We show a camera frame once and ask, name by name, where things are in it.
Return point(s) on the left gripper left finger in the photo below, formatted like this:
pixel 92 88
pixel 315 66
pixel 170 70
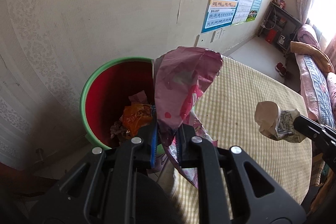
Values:
pixel 135 155

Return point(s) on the blue pinyin wall poster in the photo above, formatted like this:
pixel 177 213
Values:
pixel 220 13

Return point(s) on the pink rolled comforter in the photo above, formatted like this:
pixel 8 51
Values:
pixel 306 34

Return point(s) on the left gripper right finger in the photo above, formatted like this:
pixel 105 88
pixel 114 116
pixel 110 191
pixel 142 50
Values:
pixel 197 152

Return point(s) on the bed with plaid quilt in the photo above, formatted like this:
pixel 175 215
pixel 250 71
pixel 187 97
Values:
pixel 314 91

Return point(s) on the crushed patterned paper cup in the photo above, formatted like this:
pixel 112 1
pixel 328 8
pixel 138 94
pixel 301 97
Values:
pixel 277 124

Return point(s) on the yellow checkered table mat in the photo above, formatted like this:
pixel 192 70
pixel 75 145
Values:
pixel 227 109

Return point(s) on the dark metal shelf rack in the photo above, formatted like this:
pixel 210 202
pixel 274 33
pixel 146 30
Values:
pixel 279 28

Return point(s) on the red slippers on floor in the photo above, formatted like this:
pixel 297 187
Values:
pixel 281 69

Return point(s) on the orange plastic wrapper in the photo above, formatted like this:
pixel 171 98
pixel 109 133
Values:
pixel 136 116

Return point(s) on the pink foil snack bag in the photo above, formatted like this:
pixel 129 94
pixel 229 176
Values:
pixel 181 77

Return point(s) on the tan orange blanket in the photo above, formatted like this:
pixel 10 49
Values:
pixel 321 59

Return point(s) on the white wall power socket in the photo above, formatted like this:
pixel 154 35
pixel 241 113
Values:
pixel 216 35

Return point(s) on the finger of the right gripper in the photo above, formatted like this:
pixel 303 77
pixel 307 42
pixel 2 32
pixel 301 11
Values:
pixel 322 136

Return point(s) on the red green-rimmed trash bin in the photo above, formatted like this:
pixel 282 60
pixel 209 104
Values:
pixel 107 92

